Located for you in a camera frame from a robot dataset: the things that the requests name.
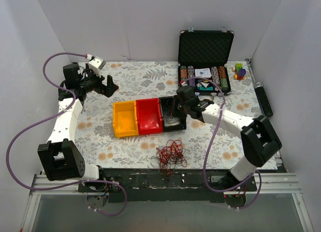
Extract red black wires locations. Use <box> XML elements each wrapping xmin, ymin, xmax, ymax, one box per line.
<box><xmin>150</xmin><ymin>139</ymin><xmax>188</xmax><ymax>176</ymax></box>

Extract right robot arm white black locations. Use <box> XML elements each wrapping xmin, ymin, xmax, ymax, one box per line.
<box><xmin>175</xmin><ymin>85</ymin><xmax>282</xmax><ymax>191</ymax></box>

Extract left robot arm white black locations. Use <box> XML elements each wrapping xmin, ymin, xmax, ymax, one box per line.
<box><xmin>38</xmin><ymin>57</ymin><xmax>119</xmax><ymax>192</ymax></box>

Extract black plastic bin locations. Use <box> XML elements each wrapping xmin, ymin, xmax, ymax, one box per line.
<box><xmin>159</xmin><ymin>95</ymin><xmax>187</xmax><ymax>132</ymax></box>

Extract yellow plastic bin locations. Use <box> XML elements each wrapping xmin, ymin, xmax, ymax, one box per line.
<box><xmin>113</xmin><ymin>101</ymin><xmax>138</xmax><ymax>138</ymax></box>

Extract red plastic bin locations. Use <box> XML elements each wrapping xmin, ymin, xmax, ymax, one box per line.
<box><xmin>136</xmin><ymin>98</ymin><xmax>163</xmax><ymax>135</ymax></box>

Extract white playing card deck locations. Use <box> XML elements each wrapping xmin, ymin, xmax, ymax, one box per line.
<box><xmin>195</xmin><ymin>68</ymin><xmax>212</xmax><ymax>79</ymax></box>

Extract floral table mat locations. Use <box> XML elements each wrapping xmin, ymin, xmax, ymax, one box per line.
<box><xmin>47</xmin><ymin>61</ymin><xmax>279</xmax><ymax>170</ymax></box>

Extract black poker chip case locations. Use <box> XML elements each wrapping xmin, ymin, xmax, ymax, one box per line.
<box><xmin>178</xmin><ymin>28</ymin><xmax>234</xmax><ymax>96</ymax></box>

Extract colourful toy block train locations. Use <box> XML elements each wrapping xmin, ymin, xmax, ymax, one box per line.
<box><xmin>232</xmin><ymin>63</ymin><xmax>246</xmax><ymax>81</ymax></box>

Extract black cylindrical flashlight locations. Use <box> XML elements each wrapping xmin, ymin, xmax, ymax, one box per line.
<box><xmin>254</xmin><ymin>82</ymin><xmax>273</xmax><ymax>118</ymax></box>

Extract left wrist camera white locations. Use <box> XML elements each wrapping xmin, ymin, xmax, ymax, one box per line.
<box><xmin>85</xmin><ymin>54</ymin><xmax>106</xmax><ymax>78</ymax></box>

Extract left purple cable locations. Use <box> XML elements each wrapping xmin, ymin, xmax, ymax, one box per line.
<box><xmin>6</xmin><ymin>52</ymin><xmax>128</xmax><ymax>216</ymax></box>

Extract purple cable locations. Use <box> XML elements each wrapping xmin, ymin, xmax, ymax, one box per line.
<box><xmin>6</xmin><ymin>52</ymin><xmax>128</xmax><ymax>216</ymax></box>
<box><xmin>179</xmin><ymin>77</ymin><xmax>262</xmax><ymax>209</ymax></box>

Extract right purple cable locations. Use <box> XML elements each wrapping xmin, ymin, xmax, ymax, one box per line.
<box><xmin>179</xmin><ymin>77</ymin><xmax>262</xmax><ymax>209</ymax></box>

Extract aluminium frame rail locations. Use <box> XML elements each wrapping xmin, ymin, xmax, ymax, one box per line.
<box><xmin>33</xmin><ymin>173</ymin><xmax>301</xmax><ymax>194</ymax></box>

